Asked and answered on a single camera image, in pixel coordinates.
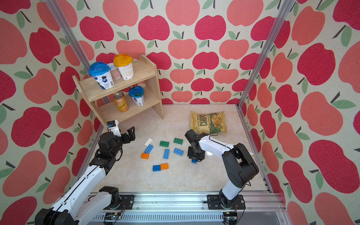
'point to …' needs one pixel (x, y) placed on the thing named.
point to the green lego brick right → (178, 140)
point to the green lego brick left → (165, 144)
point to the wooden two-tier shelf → (127, 97)
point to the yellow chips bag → (213, 122)
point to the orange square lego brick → (164, 166)
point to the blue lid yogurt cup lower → (137, 93)
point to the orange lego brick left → (145, 156)
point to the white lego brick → (148, 141)
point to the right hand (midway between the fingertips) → (193, 159)
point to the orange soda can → (123, 106)
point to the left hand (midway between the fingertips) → (128, 129)
